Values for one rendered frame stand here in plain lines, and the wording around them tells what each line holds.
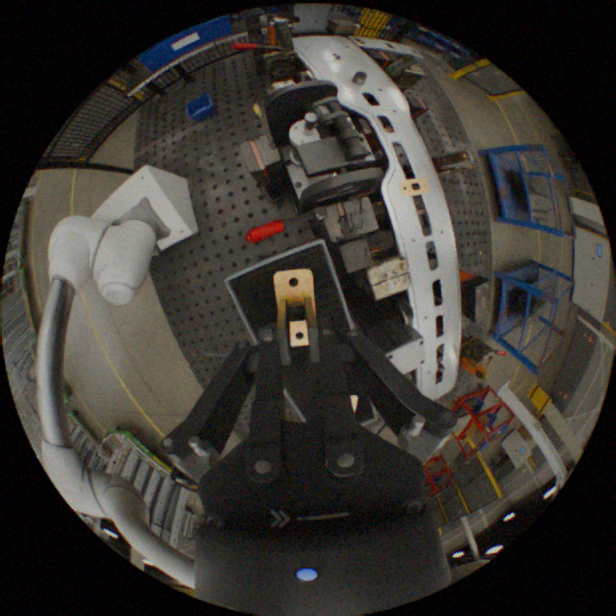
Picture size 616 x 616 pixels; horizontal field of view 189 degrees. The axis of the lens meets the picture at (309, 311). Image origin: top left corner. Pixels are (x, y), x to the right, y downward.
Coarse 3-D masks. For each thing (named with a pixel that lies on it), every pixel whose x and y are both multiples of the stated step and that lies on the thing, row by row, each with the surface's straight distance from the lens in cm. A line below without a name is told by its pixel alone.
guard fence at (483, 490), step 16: (464, 448) 527; (464, 464) 556; (480, 464) 496; (448, 480) 675; (464, 480) 584; (480, 480) 520; (448, 496) 709; (464, 496) 617; (480, 496) 548; (496, 496) 499; (448, 512) 755; (464, 512) 656
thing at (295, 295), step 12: (276, 276) 21; (288, 276) 21; (300, 276) 21; (276, 288) 22; (288, 288) 22; (300, 288) 22; (312, 288) 22; (288, 300) 22; (300, 300) 22; (312, 300) 22; (288, 312) 22; (300, 312) 22; (300, 324) 23
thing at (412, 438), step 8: (416, 416) 9; (408, 424) 10; (416, 424) 9; (400, 432) 10; (408, 432) 10; (416, 432) 10; (424, 432) 10; (400, 440) 10; (408, 440) 9; (416, 440) 10; (424, 440) 10; (432, 440) 10; (440, 440) 10; (408, 448) 9; (416, 448) 9; (424, 448) 9; (432, 448) 9; (416, 456) 9; (424, 456) 9
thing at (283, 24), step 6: (276, 18) 56; (282, 18) 57; (294, 18) 55; (270, 24) 55; (276, 24) 54; (282, 24) 54; (276, 30) 58; (282, 30) 55; (288, 30) 56; (282, 36) 57; (288, 36) 57; (282, 42) 59; (288, 42) 59; (288, 48) 60; (294, 48) 61
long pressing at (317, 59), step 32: (320, 64) 67; (352, 64) 70; (352, 96) 58; (384, 96) 63; (416, 128) 61; (416, 160) 55; (384, 192) 48; (416, 224) 51; (448, 224) 58; (416, 256) 52; (448, 256) 58; (416, 288) 53; (448, 288) 60; (416, 320) 56; (448, 320) 64; (448, 352) 72; (416, 384) 72; (448, 384) 84
